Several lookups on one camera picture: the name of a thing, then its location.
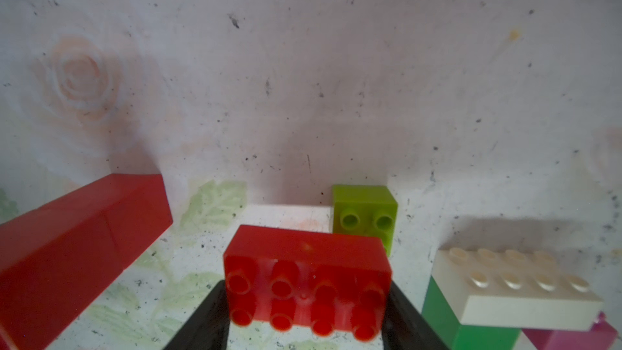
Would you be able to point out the small red lego brick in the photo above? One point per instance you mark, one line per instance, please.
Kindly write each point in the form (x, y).
(54, 264)

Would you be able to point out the lime green lego brick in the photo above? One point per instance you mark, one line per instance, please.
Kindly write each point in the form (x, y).
(368, 211)

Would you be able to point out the dark green lego brick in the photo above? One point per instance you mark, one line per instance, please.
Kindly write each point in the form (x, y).
(438, 314)

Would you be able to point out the red square lego brick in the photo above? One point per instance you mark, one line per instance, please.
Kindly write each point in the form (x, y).
(135, 207)

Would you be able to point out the long red lego brick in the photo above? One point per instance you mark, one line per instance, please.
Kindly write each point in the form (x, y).
(327, 282)

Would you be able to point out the white lego brick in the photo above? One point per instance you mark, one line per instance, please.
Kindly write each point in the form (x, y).
(514, 289)

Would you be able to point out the magenta lego brick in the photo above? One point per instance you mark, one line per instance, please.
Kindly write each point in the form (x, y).
(600, 336)

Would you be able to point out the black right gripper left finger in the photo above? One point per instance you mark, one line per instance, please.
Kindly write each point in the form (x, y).
(208, 327)

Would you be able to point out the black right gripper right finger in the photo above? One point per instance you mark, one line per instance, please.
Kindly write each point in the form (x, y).
(404, 328)

